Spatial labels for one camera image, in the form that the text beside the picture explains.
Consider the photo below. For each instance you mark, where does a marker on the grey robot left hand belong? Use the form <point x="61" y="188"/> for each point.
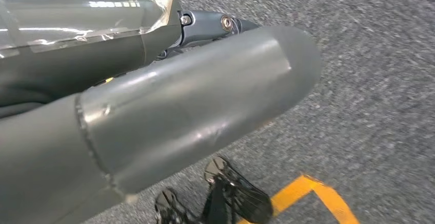
<point x="170" y="100"/>

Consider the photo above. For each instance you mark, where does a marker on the yellow floor tape square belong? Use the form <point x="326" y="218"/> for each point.
<point x="295" y="190"/>

